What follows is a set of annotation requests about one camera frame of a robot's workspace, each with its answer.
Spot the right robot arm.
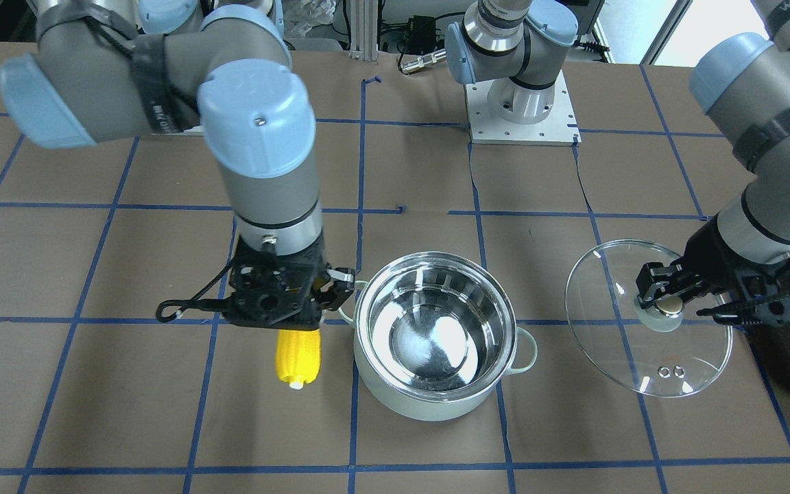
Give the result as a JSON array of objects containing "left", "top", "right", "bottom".
[{"left": 0, "top": 1, "right": 355, "bottom": 331}]

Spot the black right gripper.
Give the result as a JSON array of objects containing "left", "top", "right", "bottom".
[{"left": 223, "top": 237, "right": 355, "bottom": 331}]

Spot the glass pot lid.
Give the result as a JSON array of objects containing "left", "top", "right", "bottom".
[{"left": 564, "top": 239, "right": 734, "bottom": 398}]

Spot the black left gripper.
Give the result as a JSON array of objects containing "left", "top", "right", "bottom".
[{"left": 636, "top": 223, "right": 790, "bottom": 327}]

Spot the pale green steel pot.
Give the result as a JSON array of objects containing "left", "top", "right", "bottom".
[{"left": 346, "top": 251, "right": 539, "bottom": 421}]

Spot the yellow corn cob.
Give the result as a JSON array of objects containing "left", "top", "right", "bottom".
[{"left": 274, "top": 329, "right": 321, "bottom": 390}]

